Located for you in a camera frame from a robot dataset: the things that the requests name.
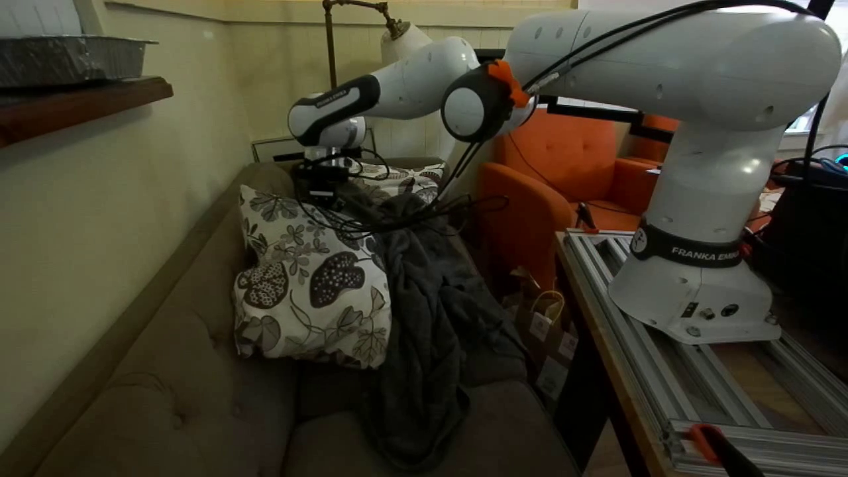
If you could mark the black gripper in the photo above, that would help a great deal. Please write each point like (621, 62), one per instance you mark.
(321, 186)

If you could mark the large floral print pillow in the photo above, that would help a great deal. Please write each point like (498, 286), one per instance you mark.
(307, 281)

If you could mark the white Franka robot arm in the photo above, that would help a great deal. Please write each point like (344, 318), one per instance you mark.
(715, 175)

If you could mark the small floral print pillow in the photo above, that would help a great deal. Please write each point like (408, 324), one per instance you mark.
(397, 175)

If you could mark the dark grey blanket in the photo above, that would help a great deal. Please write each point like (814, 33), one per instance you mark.
(433, 318)

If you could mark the orange armchair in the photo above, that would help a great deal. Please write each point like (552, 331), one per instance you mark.
(547, 201)

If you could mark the brown tufted sofa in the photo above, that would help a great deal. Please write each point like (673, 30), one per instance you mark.
(176, 388)

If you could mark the brown paper bag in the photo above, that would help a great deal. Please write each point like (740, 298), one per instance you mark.
(543, 327)

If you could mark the small orange black clamp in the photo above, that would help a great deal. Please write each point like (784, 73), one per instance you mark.
(585, 218)

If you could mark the silver foil tray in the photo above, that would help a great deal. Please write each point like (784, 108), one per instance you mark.
(62, 59)

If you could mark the white box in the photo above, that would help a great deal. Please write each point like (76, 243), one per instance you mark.
(34, 17)

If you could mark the black equipment box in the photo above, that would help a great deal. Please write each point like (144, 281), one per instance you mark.
(804, 246)

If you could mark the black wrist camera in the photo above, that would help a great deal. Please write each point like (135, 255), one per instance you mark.
(325, 160)

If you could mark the black stereo camera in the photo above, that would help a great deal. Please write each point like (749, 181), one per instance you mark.
(491, 54)

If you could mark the brown wooden wall shelf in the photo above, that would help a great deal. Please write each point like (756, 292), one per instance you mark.
(68, 107)

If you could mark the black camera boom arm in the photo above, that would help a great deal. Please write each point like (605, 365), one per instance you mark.
(609, 111)

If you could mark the aluminium profile robot base frame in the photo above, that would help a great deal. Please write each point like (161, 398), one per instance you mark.
(706, 388)

